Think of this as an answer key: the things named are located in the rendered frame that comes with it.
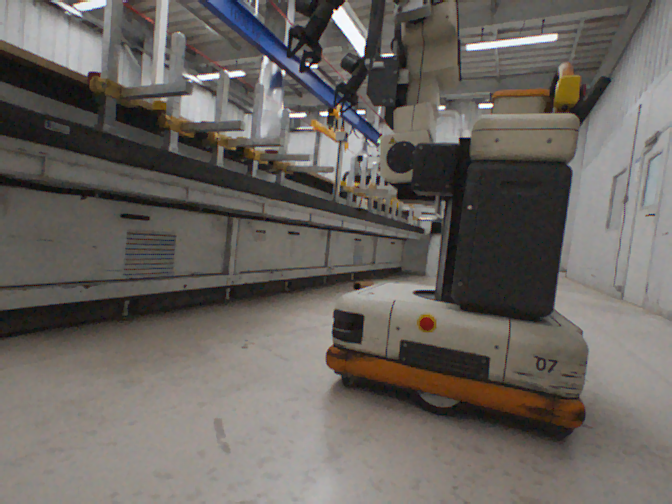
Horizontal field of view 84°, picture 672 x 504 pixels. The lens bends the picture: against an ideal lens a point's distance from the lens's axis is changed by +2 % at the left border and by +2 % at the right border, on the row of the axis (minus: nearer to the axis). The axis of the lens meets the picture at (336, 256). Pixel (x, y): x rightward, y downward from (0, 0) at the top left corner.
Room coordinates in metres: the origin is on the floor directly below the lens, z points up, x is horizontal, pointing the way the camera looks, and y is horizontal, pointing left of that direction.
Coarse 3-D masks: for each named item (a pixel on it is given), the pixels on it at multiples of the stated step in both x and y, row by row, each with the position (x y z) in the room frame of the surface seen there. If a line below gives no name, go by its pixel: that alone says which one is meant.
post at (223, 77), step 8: (224, 72) 1.66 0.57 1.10; (224, 80) 1.66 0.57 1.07; (224, 88) 1.67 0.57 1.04; (224, 96) 1.67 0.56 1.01; (216, 104) 1.67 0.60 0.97; (224, 104) 1.67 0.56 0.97; (216, 112) 1.67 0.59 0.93; (224, 112) 1.68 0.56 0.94; (216, 120) 1.67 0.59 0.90; (224, 120) 1.68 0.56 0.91; (216, 152) 1.66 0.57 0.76; (216, 160) 1.66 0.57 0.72
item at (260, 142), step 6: (204, 138) 1.75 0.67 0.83; (258, 138) 1.62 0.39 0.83; (264, 138) 1.61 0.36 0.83; (270, 138) 1.59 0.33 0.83; (276, 138) 1.58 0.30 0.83; (204, 144) 1.75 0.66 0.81; (228, 144) 1.69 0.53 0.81; (234, 144) 1.67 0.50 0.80; (240, 144) 1.66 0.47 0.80; (246, 144) 1.65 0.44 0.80; (252, 144) 1.63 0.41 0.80; (258, 144) 1.62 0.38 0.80; (264, 144) 1.61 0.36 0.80; (270, 144) 1.59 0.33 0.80; (276, 144) 1.58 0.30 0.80; (282, 144) 1.59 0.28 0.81
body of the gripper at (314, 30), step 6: (312, 18) 1.21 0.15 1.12; (312, 24) 1.21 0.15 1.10; (318, 24) 1.21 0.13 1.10; (324, 24) 1.22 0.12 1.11; (306, 30) 1.19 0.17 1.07; (312, 30) 1.21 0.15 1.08; (318, 30) 1.21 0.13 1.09; (324, 30) 1.23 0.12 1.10; (306, 36) 1.23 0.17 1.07; (312, 36) 1.20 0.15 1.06; (318, 36) 1.22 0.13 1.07; (312, 42) 1.23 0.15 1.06
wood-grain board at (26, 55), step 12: (0, 48) 1.09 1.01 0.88; (12, 48) 1.11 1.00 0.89; (12, 60) 1.16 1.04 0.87; (24, 60) 1.15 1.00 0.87; (36, 60) 1.17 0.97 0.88; (48, 60) 1.20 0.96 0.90; (48, 72) 1.23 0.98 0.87; (60, 72) 1.23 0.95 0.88; (72, 72) 1.26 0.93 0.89; (84, 84) 1.31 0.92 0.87; (144, 108) 1.51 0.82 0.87; (204, 132) 1.80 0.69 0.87; (324, 180) 2.95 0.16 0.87; (384, 204) 4.31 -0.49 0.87
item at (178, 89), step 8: (128, 88) 1.23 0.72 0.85; (136, 88) 1.21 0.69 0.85; (144, 88) 1.19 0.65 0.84; (152, 88) 1.18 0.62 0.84; (160, 88) 1.16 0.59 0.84; (168, 88) 1.15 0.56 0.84; (176, 88) 1.13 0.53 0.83; (184, 88) 1.12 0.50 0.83; (192, 88) 1.14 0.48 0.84; (96, 96) 1.29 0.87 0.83; (128, 96) 1.23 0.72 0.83; (136, 96) 1.22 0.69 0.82; (144, 96) 1.21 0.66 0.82; (152, 96) 1.20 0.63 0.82; (160, 96) 1.19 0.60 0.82; (168, 96) 1.18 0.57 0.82; (176, 96) 1.17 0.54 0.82
